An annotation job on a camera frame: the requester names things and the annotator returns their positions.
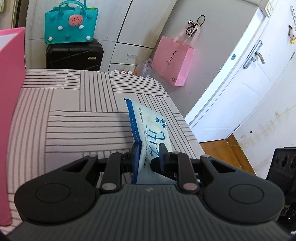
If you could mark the blue white wet wipes pack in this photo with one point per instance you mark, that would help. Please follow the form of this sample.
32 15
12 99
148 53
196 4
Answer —
149 129

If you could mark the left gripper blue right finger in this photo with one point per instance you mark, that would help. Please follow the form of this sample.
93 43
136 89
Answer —
176 166

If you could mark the pink paper gift bag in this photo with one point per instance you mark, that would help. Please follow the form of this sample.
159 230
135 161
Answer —
173 56

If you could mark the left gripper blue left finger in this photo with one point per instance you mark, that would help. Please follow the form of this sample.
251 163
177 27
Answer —
116 165

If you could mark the grey three-door wardrobe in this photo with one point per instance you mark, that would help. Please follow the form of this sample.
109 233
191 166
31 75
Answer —
130 30

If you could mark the pink cardboard storage box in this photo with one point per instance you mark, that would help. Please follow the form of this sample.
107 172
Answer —
12 78

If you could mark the black hard suitcase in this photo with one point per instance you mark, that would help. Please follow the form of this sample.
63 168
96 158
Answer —
76 56

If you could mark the striped pink table cloth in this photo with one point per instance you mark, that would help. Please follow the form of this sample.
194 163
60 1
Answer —
64 115

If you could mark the teal felt tote bag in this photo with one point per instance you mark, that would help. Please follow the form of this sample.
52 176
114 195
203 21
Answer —
70 22

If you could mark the silver door handle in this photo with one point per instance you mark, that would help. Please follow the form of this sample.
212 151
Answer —
254 55

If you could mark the white door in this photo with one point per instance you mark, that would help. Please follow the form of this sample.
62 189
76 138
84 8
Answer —
243 90

